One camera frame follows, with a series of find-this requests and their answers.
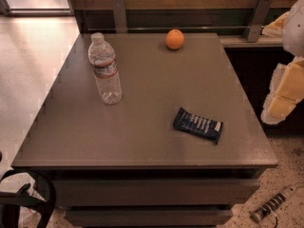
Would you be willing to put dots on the grey drawer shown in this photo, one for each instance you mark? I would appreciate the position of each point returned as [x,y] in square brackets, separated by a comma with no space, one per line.
[153,192]
[141,218]

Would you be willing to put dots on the orange fruit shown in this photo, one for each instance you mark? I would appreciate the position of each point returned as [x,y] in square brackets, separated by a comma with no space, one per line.
[174,39]

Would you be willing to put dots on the clear plastic water bottle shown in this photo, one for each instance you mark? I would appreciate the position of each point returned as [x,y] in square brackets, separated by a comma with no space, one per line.
[102,57]

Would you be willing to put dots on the right metal bracket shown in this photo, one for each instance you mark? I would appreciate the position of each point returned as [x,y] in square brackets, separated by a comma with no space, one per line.
[253,30]

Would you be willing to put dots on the metal bracket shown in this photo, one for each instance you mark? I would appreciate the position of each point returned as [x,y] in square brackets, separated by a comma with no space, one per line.
[253,30]
[119,13]

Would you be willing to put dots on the blue rxbar wrapper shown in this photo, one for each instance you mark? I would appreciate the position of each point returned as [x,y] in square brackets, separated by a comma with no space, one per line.
[198,126]

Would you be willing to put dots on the metal rail bar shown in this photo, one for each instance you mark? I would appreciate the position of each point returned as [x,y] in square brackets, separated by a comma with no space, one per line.
[202,29]

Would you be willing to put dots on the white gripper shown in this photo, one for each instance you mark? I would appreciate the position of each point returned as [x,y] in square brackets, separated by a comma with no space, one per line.
[294,28]

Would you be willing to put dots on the lower grey drawer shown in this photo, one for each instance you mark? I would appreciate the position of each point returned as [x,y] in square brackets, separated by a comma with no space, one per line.
[141,218]

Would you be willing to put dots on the upper grey drawer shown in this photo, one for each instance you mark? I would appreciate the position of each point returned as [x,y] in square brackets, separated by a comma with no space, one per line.
[153,192]

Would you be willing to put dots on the left metal bracket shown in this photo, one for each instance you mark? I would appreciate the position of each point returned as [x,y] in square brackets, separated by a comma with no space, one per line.
[119,13]

